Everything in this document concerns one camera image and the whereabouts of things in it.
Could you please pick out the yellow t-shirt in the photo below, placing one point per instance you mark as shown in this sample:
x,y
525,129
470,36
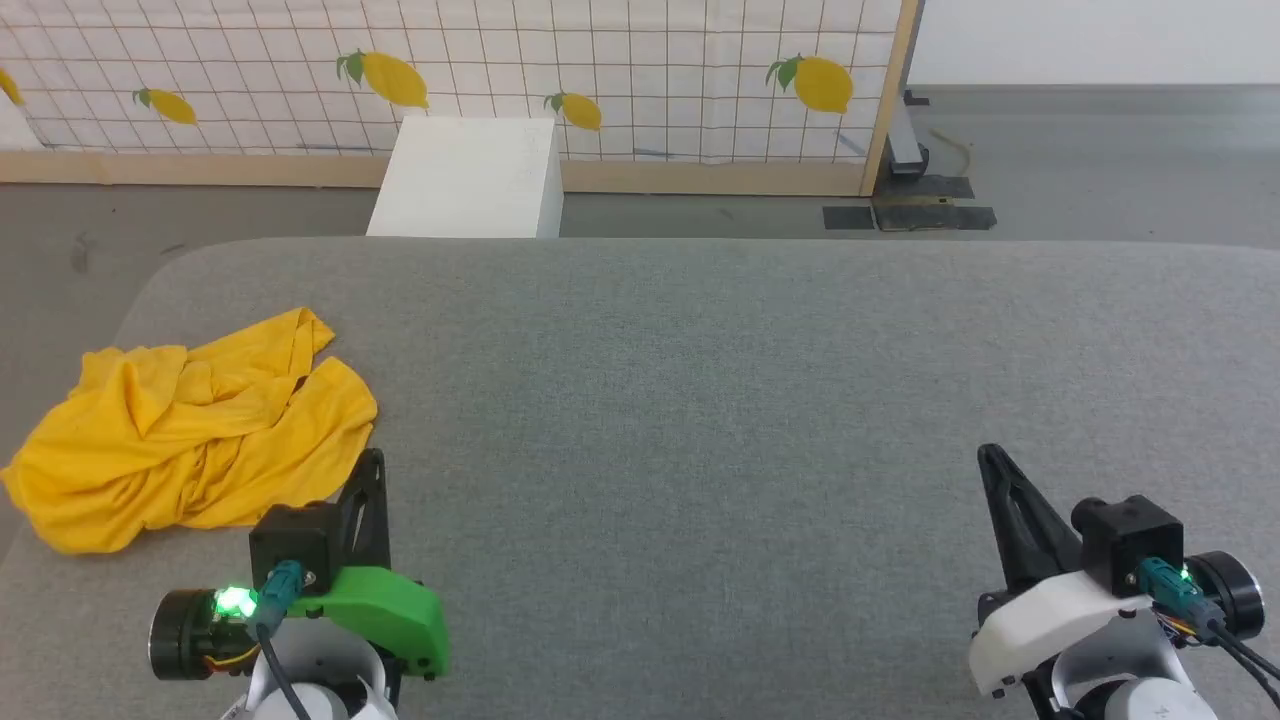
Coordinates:
x,y
200,440

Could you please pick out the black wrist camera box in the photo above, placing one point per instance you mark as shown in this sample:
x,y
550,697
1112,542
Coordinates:
x,y
1130,540
295,545

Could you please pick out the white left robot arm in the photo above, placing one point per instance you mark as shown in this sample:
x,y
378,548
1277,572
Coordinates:
x,y
330,705

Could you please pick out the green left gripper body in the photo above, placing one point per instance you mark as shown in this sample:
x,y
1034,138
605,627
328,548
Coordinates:
x,y
385,610

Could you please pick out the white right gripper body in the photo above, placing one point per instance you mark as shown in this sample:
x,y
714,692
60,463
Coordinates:
x,y
1040,620

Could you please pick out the small black floor tape patch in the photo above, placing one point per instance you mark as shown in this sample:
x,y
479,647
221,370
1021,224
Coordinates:
x,y
849,218

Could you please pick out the large black floor tape patch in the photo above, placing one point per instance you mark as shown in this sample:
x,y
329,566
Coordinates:
x,y
935,218

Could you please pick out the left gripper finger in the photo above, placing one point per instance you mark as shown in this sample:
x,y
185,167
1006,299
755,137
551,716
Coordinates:
x,y
365,520

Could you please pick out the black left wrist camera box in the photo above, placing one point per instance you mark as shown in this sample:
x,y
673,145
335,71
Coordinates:
x,y
295,545

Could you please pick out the dark floor plate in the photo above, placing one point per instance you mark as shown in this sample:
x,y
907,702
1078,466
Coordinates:
x,y
925,187

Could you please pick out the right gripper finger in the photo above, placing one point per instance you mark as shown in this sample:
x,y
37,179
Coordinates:
x,y
1030,545

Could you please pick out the grey metal partition foot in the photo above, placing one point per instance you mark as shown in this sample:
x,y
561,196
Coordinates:
x,y
905,150

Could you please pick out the lemon print partition screen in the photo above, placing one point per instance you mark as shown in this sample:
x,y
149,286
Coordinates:
x,y
600,60

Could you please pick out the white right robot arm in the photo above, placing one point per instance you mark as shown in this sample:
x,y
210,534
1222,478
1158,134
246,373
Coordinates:
x,y
1150,700

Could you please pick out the white box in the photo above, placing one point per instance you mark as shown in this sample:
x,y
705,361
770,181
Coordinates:
x,y
465,180

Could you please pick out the grey fabric sofa cushion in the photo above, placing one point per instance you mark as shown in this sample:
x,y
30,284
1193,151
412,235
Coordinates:
x,y
700,400

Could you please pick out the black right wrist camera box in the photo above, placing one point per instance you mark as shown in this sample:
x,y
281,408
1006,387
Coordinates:
x,y
1130,540

